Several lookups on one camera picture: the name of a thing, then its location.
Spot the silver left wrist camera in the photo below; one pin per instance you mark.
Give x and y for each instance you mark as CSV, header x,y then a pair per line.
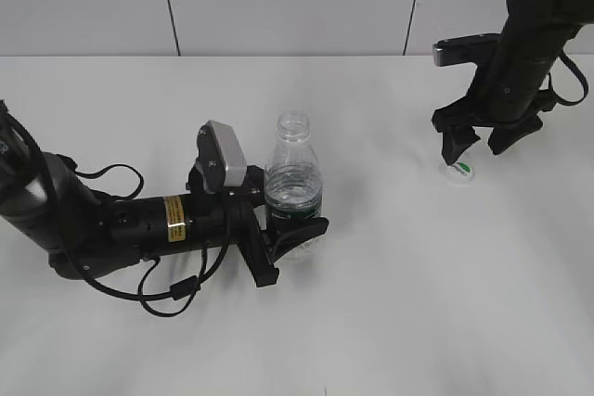
x,y
220,161

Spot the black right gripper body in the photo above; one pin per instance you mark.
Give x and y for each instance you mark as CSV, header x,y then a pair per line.
x,y
498,97

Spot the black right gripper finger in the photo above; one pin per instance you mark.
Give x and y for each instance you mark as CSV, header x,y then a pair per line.
x,y
455,141
502,138

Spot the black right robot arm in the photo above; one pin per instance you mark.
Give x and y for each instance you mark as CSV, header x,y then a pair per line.
x,y
538,30

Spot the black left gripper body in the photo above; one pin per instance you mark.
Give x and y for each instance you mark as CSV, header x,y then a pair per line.
x,y
228,217

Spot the white green bottle cap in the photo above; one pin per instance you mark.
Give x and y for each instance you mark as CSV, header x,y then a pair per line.
x,y
458,173

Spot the clear plastic water bottle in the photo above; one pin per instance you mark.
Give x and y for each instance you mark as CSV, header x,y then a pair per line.
x,y
293,179

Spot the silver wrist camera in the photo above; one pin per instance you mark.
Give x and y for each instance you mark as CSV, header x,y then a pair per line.
x,y
475,49
220,161

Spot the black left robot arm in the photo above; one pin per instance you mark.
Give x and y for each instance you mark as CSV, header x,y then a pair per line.
x,y
88,234

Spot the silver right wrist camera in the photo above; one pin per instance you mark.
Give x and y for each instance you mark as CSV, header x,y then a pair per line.
x,y
475,49

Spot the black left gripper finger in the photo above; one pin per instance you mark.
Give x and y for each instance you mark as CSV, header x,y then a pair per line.
x,y
255,177
286,235

